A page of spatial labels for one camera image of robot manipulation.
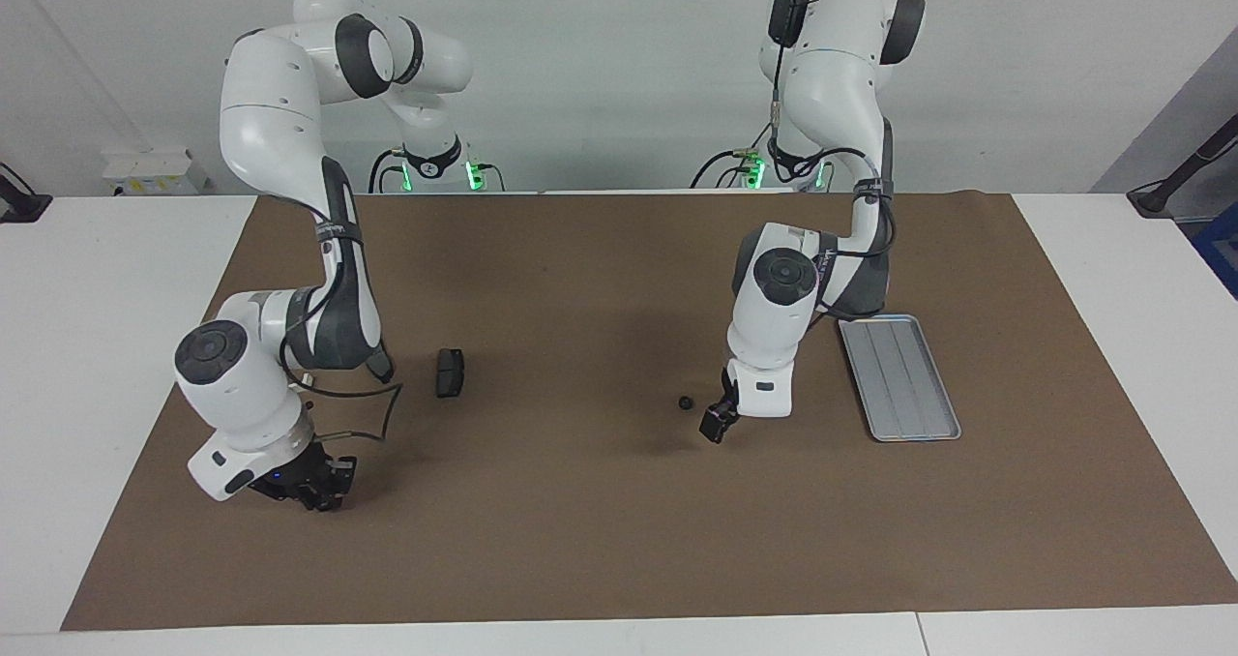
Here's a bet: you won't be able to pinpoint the silver metal tray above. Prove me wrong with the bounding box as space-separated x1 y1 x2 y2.
838 314 962 442

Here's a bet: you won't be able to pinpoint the brown table mat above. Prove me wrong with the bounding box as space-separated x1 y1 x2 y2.
60 192 1238 633

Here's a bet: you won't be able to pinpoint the blue crate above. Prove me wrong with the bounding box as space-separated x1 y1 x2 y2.
1192 201 1238 299

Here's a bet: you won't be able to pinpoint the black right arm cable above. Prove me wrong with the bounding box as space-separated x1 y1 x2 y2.
279 288 407 444

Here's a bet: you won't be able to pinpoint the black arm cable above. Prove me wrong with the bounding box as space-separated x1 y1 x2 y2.
279 288 407 444
769 0 898 323

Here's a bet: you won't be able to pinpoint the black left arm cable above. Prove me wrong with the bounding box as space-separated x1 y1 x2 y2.
769 0 898 323

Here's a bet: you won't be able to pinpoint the black left base cables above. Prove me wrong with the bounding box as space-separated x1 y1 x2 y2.
690 104 784 190

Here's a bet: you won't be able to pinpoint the black base cables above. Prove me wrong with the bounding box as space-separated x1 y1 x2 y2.
368 148 505 194
690 104 784 190

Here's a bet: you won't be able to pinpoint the black right base cables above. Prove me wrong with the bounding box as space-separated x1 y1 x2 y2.
368 148 505 194

